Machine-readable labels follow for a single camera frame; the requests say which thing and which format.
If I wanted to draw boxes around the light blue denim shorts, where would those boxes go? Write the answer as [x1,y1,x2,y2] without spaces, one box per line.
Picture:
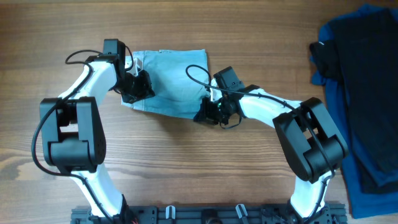
[122,49,210,119]

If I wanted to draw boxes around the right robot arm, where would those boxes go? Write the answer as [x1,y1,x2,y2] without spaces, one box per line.
[194,85,349,223]

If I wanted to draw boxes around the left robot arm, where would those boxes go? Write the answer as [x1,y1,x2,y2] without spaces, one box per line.
[31,52,154,223]

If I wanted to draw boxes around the blue garment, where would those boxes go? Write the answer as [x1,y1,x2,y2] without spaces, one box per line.
[309,3,398,220]

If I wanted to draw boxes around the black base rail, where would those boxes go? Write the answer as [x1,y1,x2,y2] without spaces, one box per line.
[70,203,348,224]

